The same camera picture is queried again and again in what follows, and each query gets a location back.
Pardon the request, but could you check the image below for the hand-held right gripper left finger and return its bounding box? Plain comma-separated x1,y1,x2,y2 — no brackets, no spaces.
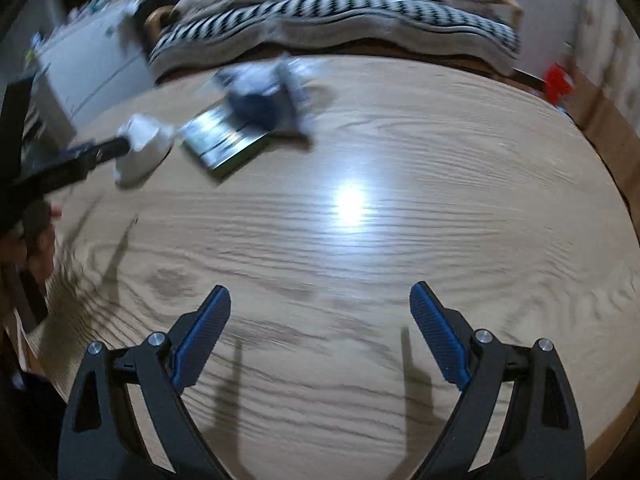
57,284,232,480

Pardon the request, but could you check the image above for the person's left hand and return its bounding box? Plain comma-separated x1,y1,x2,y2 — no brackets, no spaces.
22,200,60,287

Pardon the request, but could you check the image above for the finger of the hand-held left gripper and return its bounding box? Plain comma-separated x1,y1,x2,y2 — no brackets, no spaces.
12,136,132,197

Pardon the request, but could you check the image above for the black and white striped blanket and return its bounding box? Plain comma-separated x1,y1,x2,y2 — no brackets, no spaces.
147,0,522,77

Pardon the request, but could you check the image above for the white cabinet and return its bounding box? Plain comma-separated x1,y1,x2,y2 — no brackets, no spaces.
29,4,157,137

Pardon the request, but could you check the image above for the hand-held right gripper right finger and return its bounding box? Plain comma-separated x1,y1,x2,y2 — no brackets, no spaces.
409,281,587,480

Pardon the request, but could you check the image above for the grey patterned sofa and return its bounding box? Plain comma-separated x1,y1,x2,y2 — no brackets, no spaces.
144,0,525,83

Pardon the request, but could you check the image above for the blue and white plastic wrapper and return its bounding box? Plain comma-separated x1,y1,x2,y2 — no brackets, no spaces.
214,56,331,138

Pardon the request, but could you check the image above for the red bag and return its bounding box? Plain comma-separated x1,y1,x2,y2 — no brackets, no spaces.
541,61,574,105

